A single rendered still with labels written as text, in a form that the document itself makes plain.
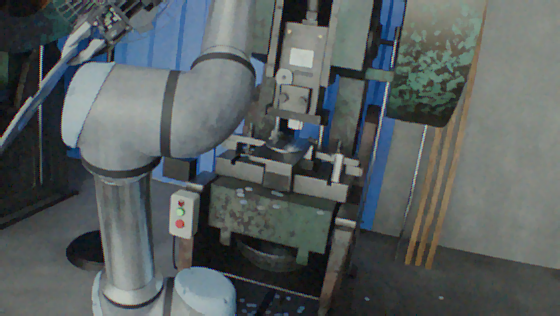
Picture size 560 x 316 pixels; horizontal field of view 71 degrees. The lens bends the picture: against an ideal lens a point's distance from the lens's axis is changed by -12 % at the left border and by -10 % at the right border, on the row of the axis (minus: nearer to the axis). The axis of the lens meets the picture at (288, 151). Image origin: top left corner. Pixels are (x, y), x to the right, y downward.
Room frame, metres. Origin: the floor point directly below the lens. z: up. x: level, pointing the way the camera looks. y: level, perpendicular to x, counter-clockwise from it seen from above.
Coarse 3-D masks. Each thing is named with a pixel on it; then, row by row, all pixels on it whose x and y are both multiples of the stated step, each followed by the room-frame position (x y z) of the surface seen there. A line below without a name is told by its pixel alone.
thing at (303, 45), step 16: (288, 32) 1.40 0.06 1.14; (304, 32) 1.40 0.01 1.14; (320, 32) 1.39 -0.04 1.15; (288, 48) 1.41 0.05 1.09; (304, 48) 1.40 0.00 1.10; (320, 48) 1.39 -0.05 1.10; (288, 64) 1.40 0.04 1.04; (304, 64) 1.39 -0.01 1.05; (320, 64) 1.38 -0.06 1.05; (288, 80) 1.39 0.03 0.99; (304, 80) 1.39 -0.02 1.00; (288, 96) 1.37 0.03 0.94; (304, 96) 1.36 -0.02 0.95; (320, 96) 1.41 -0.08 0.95; (304, 112) 1.36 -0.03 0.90
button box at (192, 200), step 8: (176, 192) 1.21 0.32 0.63; (184, 192) 1.22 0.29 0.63; (192, 192) 1.23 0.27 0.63; (176, 200) 1.19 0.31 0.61; (192, 200) 1.18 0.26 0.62; (184, 208) 1.18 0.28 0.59; (192, 208) 1.18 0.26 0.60; (176, 216) 1.19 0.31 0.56; (184, 216) 1.18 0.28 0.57; (192, 216) 1.18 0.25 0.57; (184, 224) 1.18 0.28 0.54; (192, 224) 1.18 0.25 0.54; (176, 232) 1.19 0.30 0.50; (184, 232) 1.18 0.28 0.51; (192, 232) 1.19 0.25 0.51
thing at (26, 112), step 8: (64, 56) 0.77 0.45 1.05; (72, 56) 0.85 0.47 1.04; (64, 64) 0.81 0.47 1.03; (56, 72) 0.76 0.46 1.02; (48, 80) 0.72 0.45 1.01; (56, 80) 0.89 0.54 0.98; (48, 88) 0.86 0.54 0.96; (40, 96) 0.86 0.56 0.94; (24, 104) 0.68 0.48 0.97; (32, 104) 0.74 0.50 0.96; (40, 104) 0.92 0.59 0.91; (24, 112) 0.69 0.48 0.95; (32, 112) 0.86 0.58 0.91; (16, 120) 0.67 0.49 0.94; (24, 120) 0.82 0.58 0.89; (8, 128) 0.67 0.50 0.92; (16, 128) 0.74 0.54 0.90; (8, 136) 0.69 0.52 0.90; (0, 144) 0.67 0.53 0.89; (8, 144) 0.79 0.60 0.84; (0, 152) 0.72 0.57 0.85
